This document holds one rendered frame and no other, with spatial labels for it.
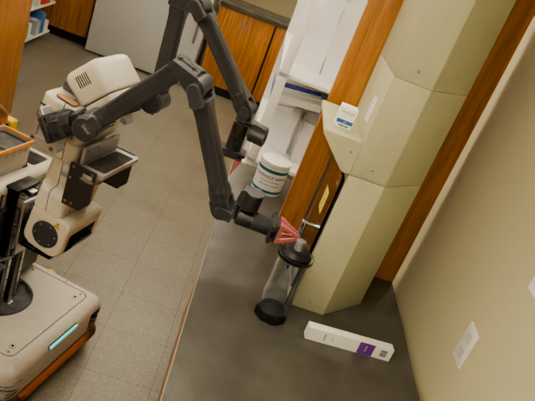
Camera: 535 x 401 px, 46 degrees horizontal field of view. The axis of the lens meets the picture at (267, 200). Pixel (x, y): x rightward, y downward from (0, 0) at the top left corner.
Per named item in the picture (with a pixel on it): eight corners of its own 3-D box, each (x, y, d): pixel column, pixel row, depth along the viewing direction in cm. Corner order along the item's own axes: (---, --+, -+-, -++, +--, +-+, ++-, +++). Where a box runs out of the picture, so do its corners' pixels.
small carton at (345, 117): (349, 126, 183) (358, 107, 181) (349, 130, 179) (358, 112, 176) (333, 120, 183) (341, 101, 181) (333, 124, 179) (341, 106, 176)
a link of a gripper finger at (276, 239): (303, 223, 194) (275, 212, 193) (303, 233, 187) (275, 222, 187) (295, 240, 197) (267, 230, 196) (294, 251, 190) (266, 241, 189)
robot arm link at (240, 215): (232, 216, 193) (230, 225, 189) (240, 198, 190) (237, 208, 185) (253, 223, 194) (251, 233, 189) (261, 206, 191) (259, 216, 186)
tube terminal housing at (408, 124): (356, 276, 227) (453, 80, 196) (363, 329, 198) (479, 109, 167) (291, 254, 225) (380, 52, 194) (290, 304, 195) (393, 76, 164)
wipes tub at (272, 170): (279, 188, 273) (292, 158, 267) (279, 200, 261) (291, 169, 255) (251, 178, 272) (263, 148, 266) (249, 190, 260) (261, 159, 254)
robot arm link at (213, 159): (195, 74, 178) (181, 85, 169) (214, 72, 176) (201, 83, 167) (220, 207, 197) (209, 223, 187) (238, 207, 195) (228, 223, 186)
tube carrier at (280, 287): (290, 309, 191) (317, 252, 182) (284, 328, 181) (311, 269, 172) (258, 295, 191) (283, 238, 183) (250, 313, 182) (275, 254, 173)
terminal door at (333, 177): (296, 243, 222) (339, 144, 206) (294, 290, 194) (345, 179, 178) (294, 243, 222) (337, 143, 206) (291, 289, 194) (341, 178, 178)
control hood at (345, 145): (342, 138, 206) (354, 110, 202) (349, 175, 176) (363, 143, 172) (310, 126, 205) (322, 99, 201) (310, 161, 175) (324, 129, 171)
